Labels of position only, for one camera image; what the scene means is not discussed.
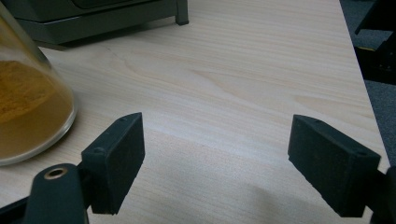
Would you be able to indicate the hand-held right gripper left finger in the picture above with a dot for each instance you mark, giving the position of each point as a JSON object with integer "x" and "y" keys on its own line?
{"x": 115, "y": 161}

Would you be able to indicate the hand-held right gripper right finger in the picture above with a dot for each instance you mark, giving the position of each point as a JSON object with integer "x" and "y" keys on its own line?
{"x": 333, "y": 168}

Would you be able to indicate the glass jar of orange powder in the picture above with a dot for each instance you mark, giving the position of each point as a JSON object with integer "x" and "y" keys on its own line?
{"x": 28, "y": 109}

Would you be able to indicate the grey metal corner rack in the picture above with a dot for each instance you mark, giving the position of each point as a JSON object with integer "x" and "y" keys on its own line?
{"x": 93, "y": 28}

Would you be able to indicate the black striped stand base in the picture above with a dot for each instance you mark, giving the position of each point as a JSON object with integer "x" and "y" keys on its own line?
{"x": 378, "y": 59}

